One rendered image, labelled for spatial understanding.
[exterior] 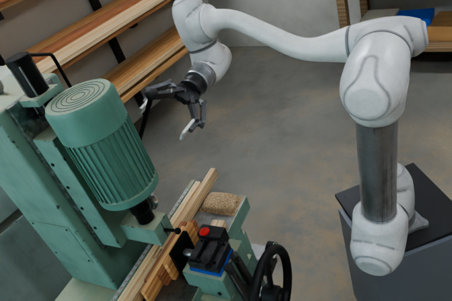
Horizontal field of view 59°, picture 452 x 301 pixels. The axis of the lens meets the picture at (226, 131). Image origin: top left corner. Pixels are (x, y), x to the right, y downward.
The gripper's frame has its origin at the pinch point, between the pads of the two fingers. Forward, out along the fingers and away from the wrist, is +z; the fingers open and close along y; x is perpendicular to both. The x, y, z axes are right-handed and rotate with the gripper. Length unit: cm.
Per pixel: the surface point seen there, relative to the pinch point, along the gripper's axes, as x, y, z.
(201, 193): -35.7, -18.3, -11.0
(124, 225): -29.5, -4.0, 17.7
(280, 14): -133, 15, -332
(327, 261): -96, -92, -57
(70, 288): -70, 4, 29
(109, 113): 10.9, 7.9, 15.5
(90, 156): 1.2, 7.4, 22.0
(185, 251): -27.6, -24.0, 15.4
